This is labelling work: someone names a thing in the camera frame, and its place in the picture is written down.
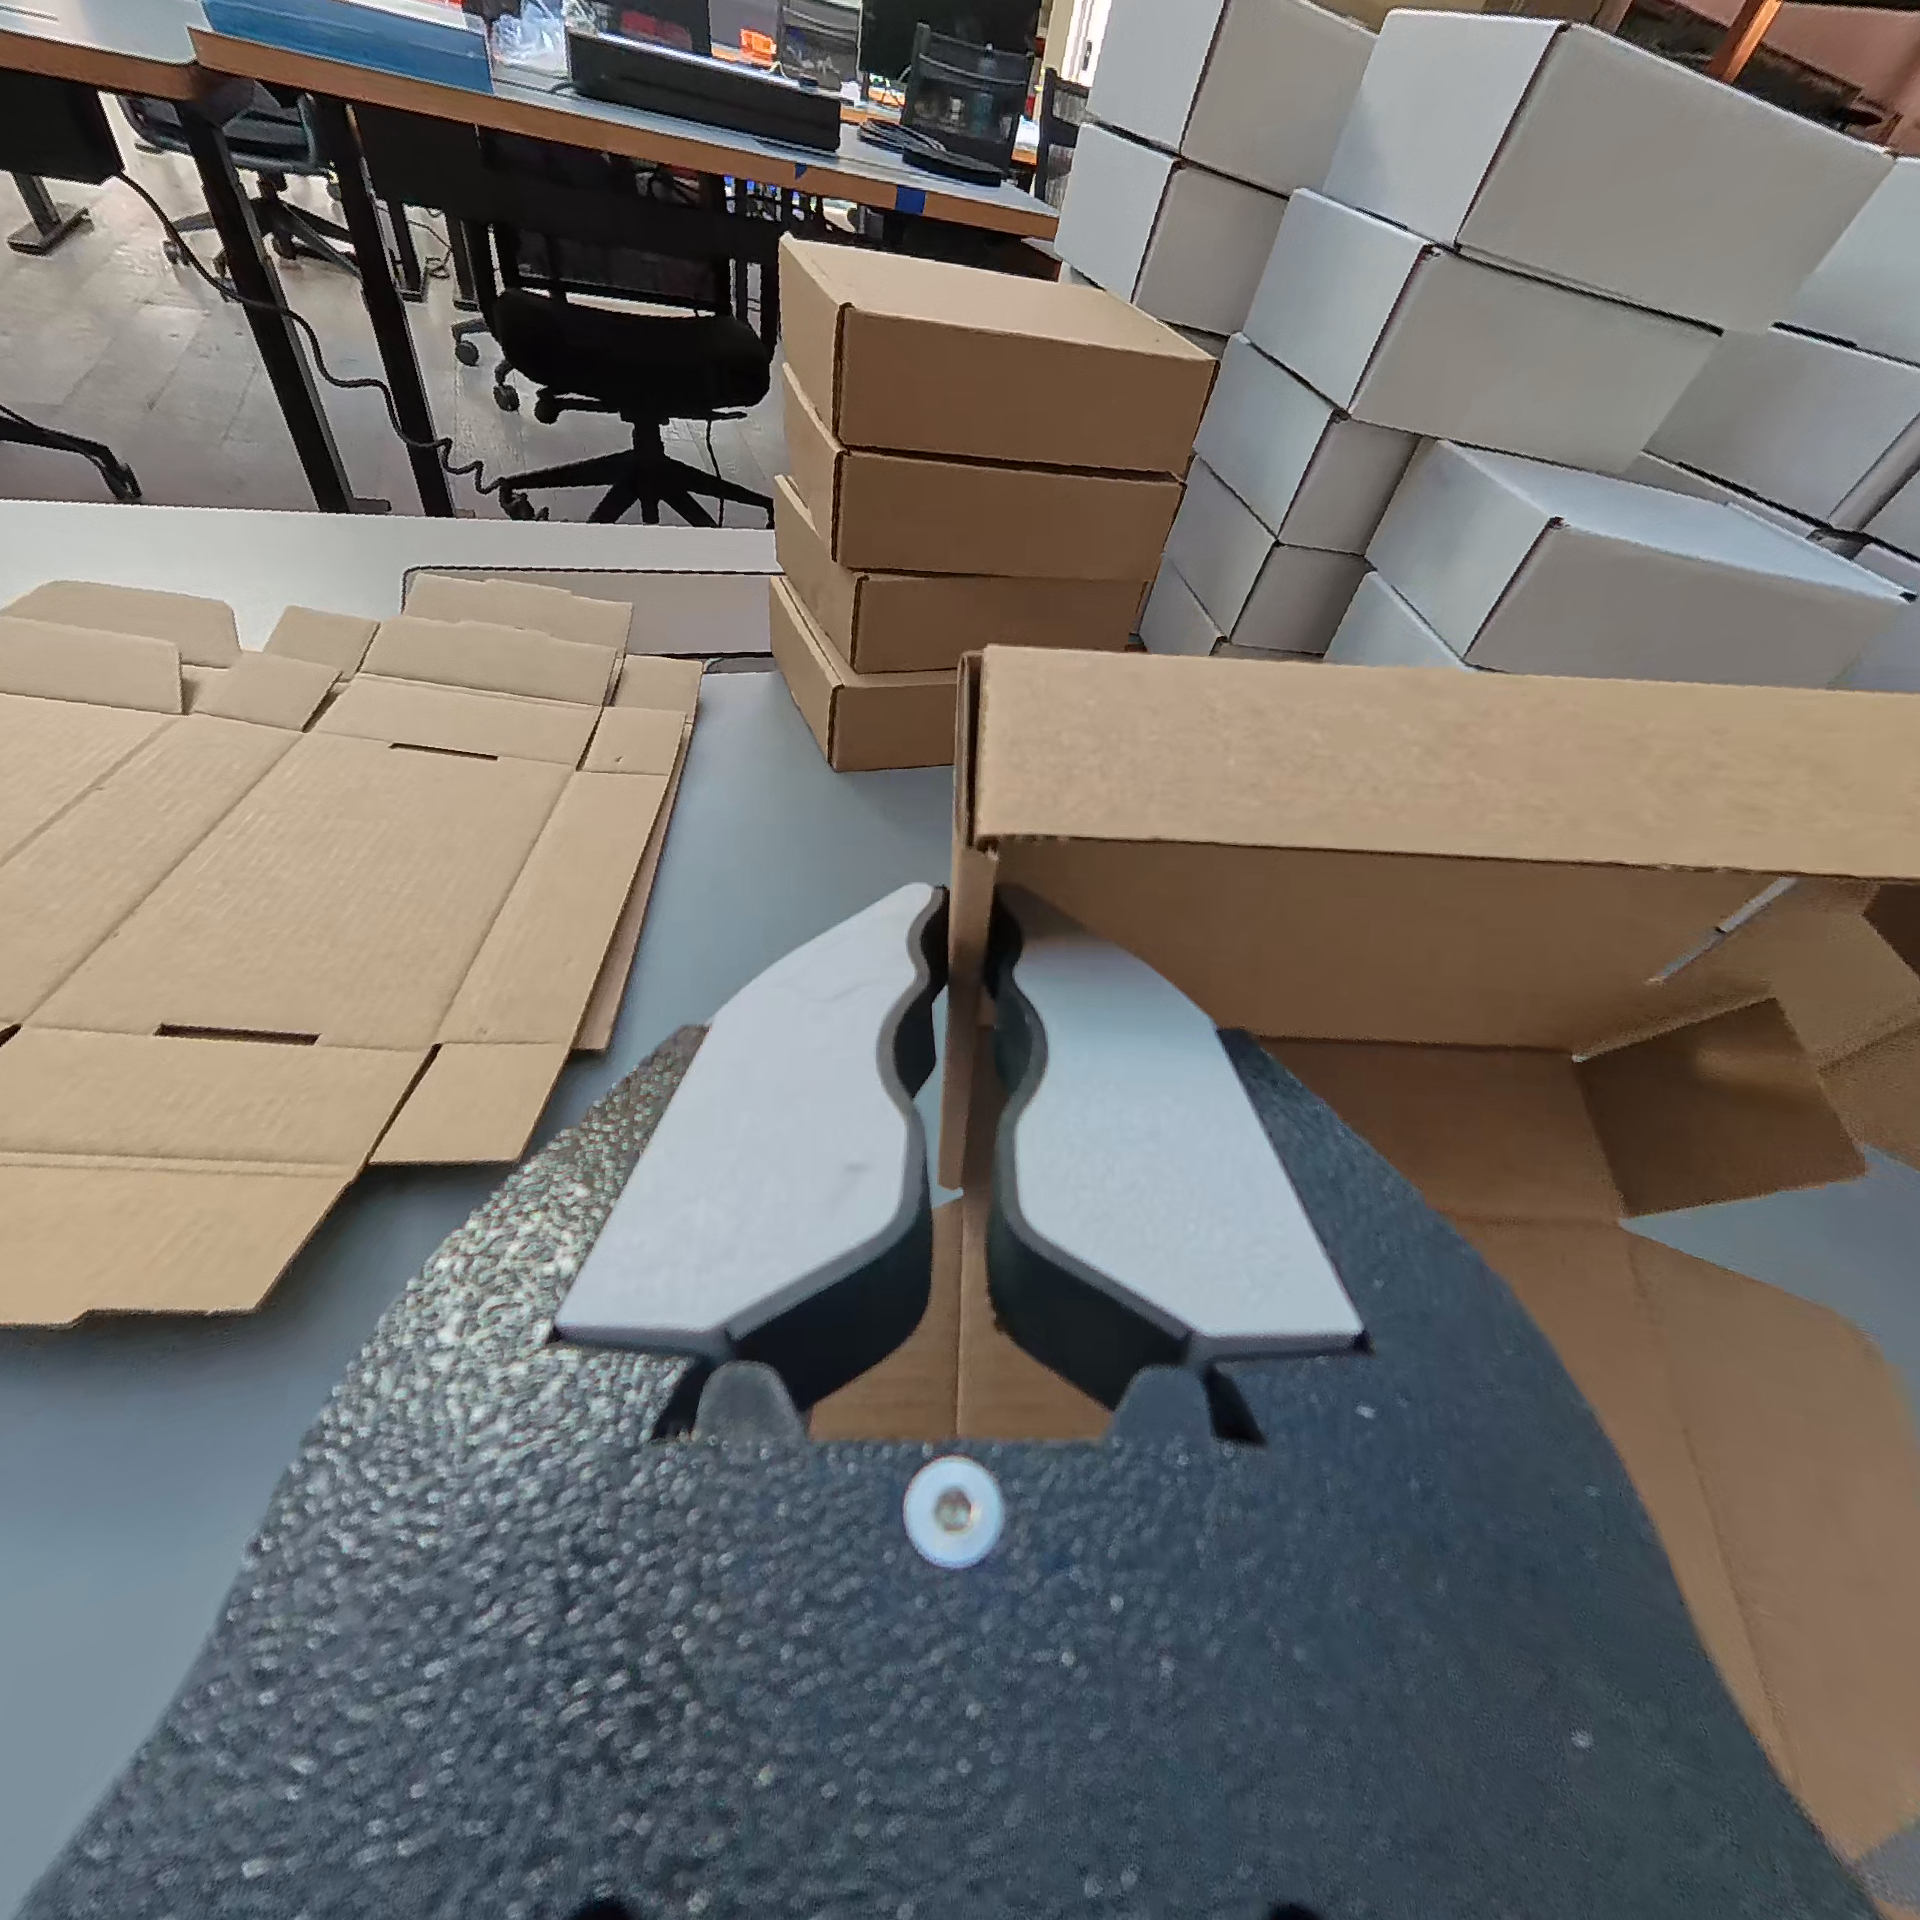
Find brown cardboard mailer box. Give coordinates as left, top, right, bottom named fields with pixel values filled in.
left=804, top=644, right=1920, bottom=1863

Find black mesh desk organiser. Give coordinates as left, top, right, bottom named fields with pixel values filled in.
left=864, top=32, right=1041, bottom=192

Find black long speaker bar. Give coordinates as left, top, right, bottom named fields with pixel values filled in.
left=565, top=28, right=846, bottom=157

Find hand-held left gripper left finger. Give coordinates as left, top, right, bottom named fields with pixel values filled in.
left=554, top=883, right=953, bottom=1417

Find stack of flat cardboard sheets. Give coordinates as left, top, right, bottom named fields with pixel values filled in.
left=0, top=570, right=705, bottom=1332

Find black computer monitor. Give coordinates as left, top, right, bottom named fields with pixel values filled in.
left=856, top=0, right=1048, bottom=86

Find wooden-edged desk black legs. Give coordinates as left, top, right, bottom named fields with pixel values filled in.
left=192, top=28, right=1063, bottom=520

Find stack of white cardboard boxes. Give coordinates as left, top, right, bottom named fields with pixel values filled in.
left=1049, top=0, right=1920, bottom=700

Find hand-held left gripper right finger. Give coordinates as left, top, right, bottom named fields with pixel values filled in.
left=979, top=924, right=1371, bottom=1418

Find black coiled cable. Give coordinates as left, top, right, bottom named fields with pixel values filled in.
left=112, top=166, right=524, bottom=522

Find blue flat box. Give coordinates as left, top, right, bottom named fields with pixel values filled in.
left=203, top=0, right=500, bottom=95

